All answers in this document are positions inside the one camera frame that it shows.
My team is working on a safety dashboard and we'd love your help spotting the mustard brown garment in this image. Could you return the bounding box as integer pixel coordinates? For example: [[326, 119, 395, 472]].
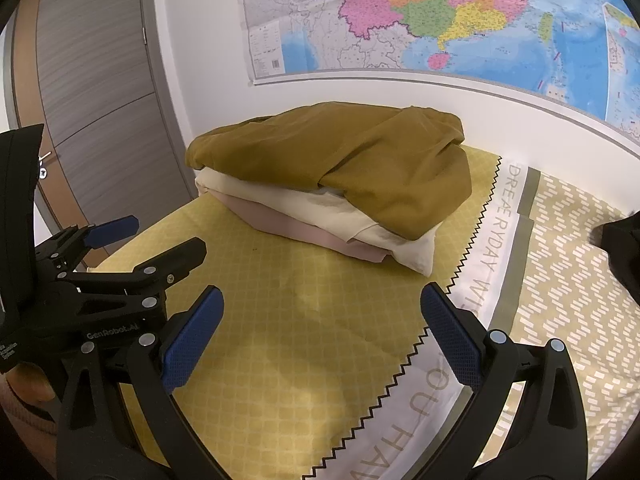
[[185, 101, 473, 241]]

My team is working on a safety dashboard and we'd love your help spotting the pink folded garment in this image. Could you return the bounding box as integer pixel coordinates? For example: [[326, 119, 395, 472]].
[[217, 192, 391, 263]]

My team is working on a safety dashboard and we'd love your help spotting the grey wooden door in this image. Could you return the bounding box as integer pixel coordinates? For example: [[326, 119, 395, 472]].
[[10, 0, 196, 271]]

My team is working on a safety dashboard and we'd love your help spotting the black garment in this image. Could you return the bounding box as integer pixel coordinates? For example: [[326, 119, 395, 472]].
[[590, 212, 640, 306]]

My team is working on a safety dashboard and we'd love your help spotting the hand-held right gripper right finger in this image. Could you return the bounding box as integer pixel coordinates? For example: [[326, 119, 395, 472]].
[[420, 282, 590, 480]]

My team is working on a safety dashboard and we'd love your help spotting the printed patchwork bed sheet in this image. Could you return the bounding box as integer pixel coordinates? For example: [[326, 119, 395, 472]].
[[87, 145, 640, 480]]

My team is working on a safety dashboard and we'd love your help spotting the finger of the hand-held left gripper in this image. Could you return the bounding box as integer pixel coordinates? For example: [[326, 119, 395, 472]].
[[74, 237, 207, 307], [32, 215, 140, 281]]

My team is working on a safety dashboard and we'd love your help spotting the cream folded garment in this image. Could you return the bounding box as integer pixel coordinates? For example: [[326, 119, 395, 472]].
[[194, 167, 441, 277]]

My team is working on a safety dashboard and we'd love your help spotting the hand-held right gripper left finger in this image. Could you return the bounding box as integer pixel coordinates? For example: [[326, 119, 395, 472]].
[[57, 285, 226, 480]]

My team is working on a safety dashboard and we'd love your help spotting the person's left forearm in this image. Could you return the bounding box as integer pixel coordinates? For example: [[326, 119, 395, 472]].
[[0, 372, 62, 436]]

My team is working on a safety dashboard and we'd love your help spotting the colourful wall map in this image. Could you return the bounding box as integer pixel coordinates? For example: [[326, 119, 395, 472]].
[[239, 0, 640, 138]]

